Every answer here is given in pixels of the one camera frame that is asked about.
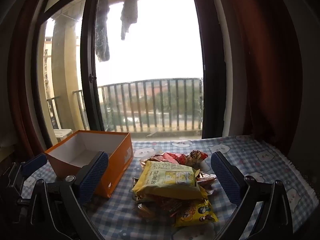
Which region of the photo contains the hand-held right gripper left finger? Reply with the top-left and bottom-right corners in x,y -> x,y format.
30,151 -> 110,240

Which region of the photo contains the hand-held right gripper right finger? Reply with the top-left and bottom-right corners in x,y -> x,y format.
211,151 -> 300,240

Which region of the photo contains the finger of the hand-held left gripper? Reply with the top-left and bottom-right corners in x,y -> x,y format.
10,153 -> 48,180

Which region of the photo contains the orange cardboard box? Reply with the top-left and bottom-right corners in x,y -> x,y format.
44,130 -> 134,198

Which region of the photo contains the yellow chip bag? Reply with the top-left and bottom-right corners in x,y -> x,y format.
132,160 -> 208,200

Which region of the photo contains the red spicy strip packet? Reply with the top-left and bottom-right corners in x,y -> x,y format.
136,194 -> 186,219

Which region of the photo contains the brown snack packet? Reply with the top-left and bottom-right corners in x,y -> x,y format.
196,171 -> 217,196

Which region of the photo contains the blue checkered printed blanket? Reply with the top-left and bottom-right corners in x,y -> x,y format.
21,135 -> 314,240

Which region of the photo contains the yellow cartoon snack packet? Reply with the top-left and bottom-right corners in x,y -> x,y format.
174,199 -> 218,228

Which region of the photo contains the light red snack packet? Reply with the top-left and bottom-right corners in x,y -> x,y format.
164,152 -> 190,165

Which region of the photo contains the pink foil snack packet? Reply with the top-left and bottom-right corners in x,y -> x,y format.
139,152 -> 165,168

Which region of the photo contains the dark red curtain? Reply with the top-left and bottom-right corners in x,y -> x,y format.
190,0 -> 303,140
7,0 -> 55,155

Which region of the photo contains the balcony railing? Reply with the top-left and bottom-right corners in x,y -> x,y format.
46,77 -> 203,133

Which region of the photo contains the distant apartment building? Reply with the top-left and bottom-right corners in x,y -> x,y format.
44,37 -> 54,100

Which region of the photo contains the dark hanging cloth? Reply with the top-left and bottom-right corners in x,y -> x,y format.
95,0 -> 110,62

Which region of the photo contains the grey hanging cloth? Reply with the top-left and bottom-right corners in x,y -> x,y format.
120,0 -> 138,41

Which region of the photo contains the dark window frame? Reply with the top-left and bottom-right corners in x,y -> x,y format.
30,0 -> 230,150

